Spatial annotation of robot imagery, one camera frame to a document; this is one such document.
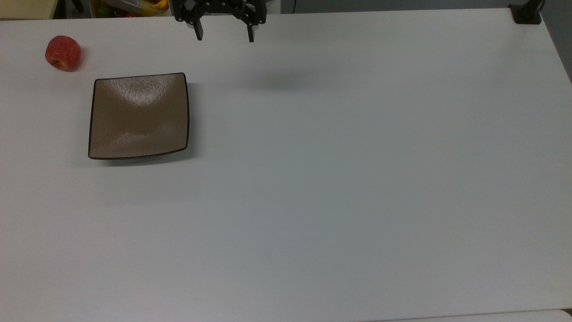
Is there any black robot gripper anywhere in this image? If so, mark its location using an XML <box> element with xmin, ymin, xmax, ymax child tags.
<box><xmin>173</xmin><ymin>0</ymin><xmax>268</xmax><ymax>43</ymax></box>

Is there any red apple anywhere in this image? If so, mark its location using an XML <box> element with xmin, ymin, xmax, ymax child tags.
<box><xmin>45</xmin><ymin>35</ymin><xmax>82</xmax><ymax>72</ymax></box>

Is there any brown square ceramic plate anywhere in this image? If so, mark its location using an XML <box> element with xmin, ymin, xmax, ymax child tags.
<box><xmin>88</xmin><ymin>72</ymin><xmax>190</xmax><ymax>161</ymax></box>

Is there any yellow fruit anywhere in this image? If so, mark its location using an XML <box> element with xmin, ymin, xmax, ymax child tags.
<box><xmin>142</xmin><ymin>0</ymin><xmax>169</xmax><ymax>15</ymax></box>

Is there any fruit basket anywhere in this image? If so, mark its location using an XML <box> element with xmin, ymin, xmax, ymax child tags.
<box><xmin>89</xmin><ymin>0</ymin><xmax>171</xmax><ymax>18</ymax></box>

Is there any black table clamp mount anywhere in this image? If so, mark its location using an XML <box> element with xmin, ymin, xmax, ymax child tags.
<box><xmin>509</xmin><ymin>0</ymin><xmax>545</xmax><ymax>25</ymax></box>

